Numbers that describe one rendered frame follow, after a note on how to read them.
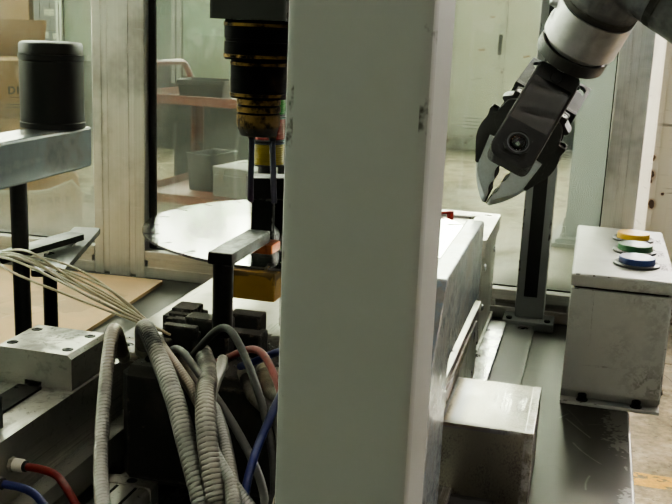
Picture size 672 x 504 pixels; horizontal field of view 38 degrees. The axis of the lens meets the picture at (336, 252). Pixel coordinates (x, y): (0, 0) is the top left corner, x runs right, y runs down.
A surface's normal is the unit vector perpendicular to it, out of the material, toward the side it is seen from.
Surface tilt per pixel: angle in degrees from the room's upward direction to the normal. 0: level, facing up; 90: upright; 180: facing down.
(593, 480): 0
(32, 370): 90
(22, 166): 90
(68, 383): 90
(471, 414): 0
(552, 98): 59
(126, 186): 90
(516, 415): 0
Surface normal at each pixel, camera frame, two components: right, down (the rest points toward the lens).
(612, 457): 0.04, -0.97
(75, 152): 0.96, 0.10
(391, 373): -0.26, 0.21
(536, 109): 0.00, -0.30
